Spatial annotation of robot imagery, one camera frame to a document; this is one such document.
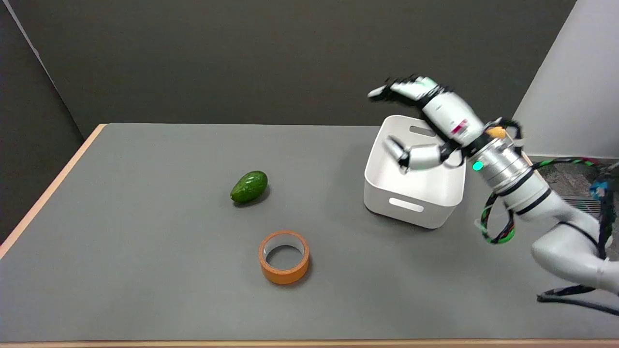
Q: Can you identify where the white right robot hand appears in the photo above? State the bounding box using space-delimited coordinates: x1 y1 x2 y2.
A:
368 75 486 174

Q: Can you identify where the yellow tape roll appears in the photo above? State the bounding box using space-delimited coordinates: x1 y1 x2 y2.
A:
258 231 310 285

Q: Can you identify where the white plastic bin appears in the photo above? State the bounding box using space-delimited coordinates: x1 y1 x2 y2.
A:
363 115 467 229

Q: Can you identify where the floor vent grille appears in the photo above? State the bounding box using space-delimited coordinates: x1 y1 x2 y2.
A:
564 198 602 211

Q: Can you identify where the green avocado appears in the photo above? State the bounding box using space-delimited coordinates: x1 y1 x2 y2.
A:
230 171 268 204

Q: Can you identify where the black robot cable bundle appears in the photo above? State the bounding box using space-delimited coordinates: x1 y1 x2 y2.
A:
476 117 619 316

